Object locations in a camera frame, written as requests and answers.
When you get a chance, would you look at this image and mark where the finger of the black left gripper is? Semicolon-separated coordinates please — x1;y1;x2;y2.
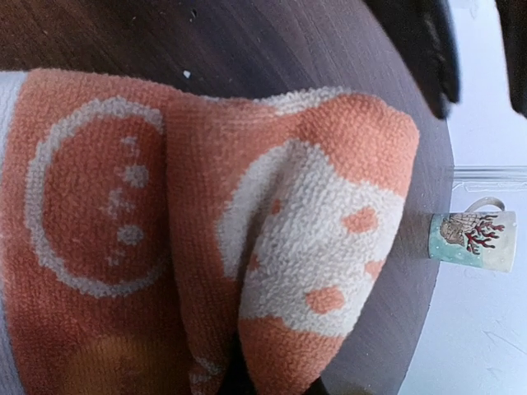
497;0;527;117
366;0;459;119

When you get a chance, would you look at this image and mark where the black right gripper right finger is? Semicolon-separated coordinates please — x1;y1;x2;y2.
304;377;329;395

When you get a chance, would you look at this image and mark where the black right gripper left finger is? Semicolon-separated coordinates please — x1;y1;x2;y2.
217;332;255;395

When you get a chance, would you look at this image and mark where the orange bunny pattern towel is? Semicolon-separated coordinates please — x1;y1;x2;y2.
1;69;419;394

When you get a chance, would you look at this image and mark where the cream patterned ceramic mug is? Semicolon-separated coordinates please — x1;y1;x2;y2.
428;197;518;272

